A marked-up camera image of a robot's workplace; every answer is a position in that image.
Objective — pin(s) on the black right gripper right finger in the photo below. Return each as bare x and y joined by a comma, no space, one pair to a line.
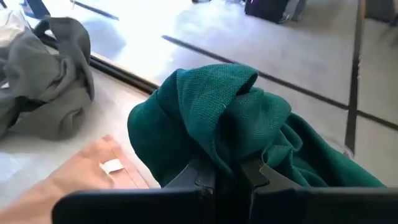
311,208

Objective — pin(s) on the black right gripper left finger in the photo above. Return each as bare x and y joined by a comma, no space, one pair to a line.
140,208

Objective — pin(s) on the peach pink towel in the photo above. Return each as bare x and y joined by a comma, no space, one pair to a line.
84,171

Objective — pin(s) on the dark green towel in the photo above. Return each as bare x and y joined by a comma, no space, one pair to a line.
202,109

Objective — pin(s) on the dark gray towel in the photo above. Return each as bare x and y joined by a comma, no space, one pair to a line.
46,87

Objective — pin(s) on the black computer tower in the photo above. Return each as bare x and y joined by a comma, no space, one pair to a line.
267,9

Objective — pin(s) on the black aluminium table frame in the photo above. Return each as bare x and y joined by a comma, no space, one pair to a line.
124,76

